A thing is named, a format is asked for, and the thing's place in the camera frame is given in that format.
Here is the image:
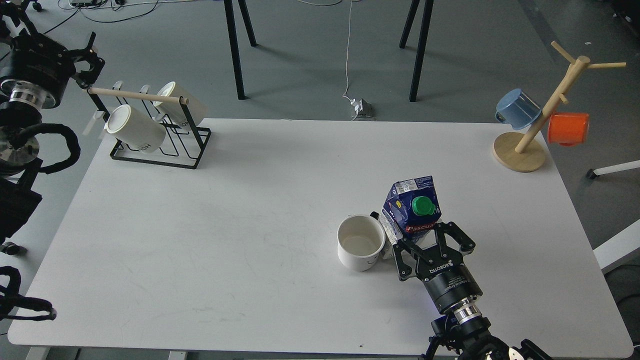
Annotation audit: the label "grey floor power socket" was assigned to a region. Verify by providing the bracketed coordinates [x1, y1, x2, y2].
[350, 98, 375, 121]

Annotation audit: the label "white cable on floor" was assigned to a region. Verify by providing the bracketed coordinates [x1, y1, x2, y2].
[342, 0, 362, 121]

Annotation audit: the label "black wire mug rack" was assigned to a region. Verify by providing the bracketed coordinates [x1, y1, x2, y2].
[86, 86, 212, 169]

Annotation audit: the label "black table legs right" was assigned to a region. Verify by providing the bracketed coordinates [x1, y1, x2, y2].
[398, 0, 435, 103]

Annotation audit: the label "black cable on floor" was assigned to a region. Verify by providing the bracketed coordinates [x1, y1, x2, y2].
[30, 0, 161, 38]

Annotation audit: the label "orange cup on tree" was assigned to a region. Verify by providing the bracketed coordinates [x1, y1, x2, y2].
[547, 112, 590, 147]

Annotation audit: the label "blue milk carton green cap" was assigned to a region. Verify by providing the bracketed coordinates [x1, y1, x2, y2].
[378, 175, 442, 260]

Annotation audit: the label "wooden mug tree stand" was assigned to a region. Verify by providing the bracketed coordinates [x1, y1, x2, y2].
[493, 40, 627, 173]

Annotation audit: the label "blue cup on tree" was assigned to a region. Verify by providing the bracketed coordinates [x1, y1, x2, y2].
[494, 88, 543, 130]

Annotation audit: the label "white smiley face mug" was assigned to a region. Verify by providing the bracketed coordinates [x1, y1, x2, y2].
[336, 211, 386, 272]

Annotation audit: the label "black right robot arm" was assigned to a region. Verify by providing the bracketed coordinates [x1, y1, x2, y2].
[391, 222, 550, 360]

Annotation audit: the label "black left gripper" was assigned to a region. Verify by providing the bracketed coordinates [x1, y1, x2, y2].
[1, 14, 105, 109]

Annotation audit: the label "white mug on rack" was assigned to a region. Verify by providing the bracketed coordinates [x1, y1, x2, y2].
[153, 81, 208, 128]
[103, 104, 167, 153]

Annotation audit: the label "black table legs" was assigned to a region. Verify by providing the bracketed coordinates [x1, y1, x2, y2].
[398, 0, 435, 103]
[223, 0, 259, 101]

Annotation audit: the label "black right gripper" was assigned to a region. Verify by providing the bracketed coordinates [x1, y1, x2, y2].
[391, 221, 483, 315]

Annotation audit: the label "white mug front on rack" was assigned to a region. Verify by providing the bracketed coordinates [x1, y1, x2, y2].
[103, 104, 167, 153]

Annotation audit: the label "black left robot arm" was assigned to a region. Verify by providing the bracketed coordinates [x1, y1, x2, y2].
[0, 9, 105, 256]

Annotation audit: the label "white mug rear on rack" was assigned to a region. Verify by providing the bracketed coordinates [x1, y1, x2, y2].
[153, 81, 208, 128]

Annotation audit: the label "black table legs left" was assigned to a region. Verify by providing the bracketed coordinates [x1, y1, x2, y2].
[223, 0, 259, 101]

